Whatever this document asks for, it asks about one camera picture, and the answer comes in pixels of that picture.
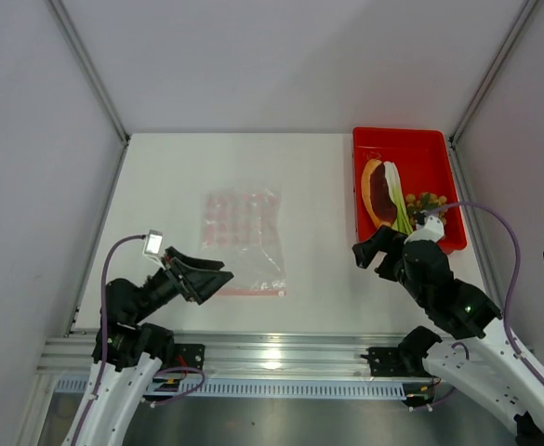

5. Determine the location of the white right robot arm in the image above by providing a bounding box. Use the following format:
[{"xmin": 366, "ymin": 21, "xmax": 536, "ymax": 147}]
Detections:
[{"xmin": 352, "ymin": 227, "xmax": 544, "ymax": 445}]

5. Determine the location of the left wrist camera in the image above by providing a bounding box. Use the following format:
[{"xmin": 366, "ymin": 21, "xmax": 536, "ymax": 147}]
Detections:
[{"xmin": 142, "ymin": 230, "xmax": 164, "ymax": 258}]

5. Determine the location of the yellow longan fruit bunch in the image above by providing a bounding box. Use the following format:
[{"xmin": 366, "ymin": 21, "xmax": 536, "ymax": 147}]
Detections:
[{"xmin": 405, "ymin": 192, "xmax": 447, "ymax": 229}]

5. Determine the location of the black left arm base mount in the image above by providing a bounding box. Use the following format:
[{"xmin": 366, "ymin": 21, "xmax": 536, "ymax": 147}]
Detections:
[{"xmin": 161, "ymin": 344, "xmax": 206, "ymax": 370}]

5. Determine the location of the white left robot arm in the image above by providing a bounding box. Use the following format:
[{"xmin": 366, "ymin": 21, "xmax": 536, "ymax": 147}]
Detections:
[{"xmin": 63, "ymin": 246, "xmax": 233, "ymax": 445}]

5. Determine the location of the left aluminium frame post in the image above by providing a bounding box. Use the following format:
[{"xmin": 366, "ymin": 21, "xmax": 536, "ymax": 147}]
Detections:
[{"xmin": 43, "ymin": 0, "xmax": 129, "ymax": 145}]

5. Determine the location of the red plastic tray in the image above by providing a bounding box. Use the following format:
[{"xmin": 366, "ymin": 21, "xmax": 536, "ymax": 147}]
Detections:
[{"xmin": 352, "ymin": 127, "xmax": 458, "ymax": 242}]

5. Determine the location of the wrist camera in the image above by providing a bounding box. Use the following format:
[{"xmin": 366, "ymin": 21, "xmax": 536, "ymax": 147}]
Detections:
[
  {"xmin": 405, "ymin": 215, "xmax": 444, "ymax": 243},
  {"xmin": 142, "ymin": 230, "xmax": 164, "ymax": 258}
]

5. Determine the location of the green white celery stalk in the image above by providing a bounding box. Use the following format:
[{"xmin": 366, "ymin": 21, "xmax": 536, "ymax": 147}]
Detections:
[{"xmin": 383, "ymin": 162, "xmax": 413, "ymax": 235}]

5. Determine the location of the slotted grey cable duct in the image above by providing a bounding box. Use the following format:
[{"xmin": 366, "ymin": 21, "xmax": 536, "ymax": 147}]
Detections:
[{"xmin": 53, "ymin": 375, "xmax": 440, "ymax": 400}]

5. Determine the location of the aluminium frame post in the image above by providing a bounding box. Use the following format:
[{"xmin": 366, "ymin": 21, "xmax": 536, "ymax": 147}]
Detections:
[
  {"xmin": 43, "ymin": 0, "xmax": 129, "ymax": 145},
  {"xmin": 446, "ymin": 0, "xmax": 544, "ymax": 145}
]

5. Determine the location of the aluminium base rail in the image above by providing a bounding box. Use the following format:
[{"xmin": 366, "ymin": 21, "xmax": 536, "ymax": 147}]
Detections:
[{"xmin": 35, "ymin": 332, "xmax": 404, "ymax": 380}]

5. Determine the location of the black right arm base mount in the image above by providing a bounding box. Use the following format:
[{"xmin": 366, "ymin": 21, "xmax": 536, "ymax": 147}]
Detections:
[{"xmin": 360, "ymin": 347, "xmax": 431, "ymax": 378}]

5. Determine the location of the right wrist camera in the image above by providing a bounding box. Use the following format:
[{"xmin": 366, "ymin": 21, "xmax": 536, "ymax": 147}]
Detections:
[{"xmin": 405, "ymin": 215, "xmax": 444, "ymax": 243}]

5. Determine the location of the right aluminium frame post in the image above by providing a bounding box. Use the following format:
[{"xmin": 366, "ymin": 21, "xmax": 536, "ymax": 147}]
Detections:
[{"xmin": 446, "ymin": 0, "xmax": 544, "ymax": 145}]

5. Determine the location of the clear pink zip top bag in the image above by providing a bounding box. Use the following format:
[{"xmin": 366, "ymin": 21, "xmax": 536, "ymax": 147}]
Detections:
[{"xmin": 201, "ymin": 184, "xmax": 286, "ymax": 296}]

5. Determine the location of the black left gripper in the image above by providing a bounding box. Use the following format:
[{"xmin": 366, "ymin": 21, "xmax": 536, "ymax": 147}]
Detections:
[{"xmin": 132, "ymin": 246, "xmax": 233, "ymax": 322}]

